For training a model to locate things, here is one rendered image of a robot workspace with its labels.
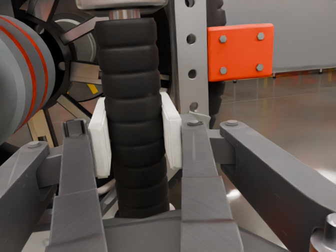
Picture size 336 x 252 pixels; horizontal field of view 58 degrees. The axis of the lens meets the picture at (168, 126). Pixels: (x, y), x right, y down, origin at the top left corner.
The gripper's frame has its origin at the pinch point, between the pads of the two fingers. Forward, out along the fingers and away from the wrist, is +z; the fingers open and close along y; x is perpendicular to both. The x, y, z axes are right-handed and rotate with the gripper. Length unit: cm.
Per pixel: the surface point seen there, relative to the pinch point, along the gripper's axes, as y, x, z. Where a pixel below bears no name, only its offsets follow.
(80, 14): -13, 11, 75
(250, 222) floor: 47, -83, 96
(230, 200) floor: 45, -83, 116
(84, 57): -13, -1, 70
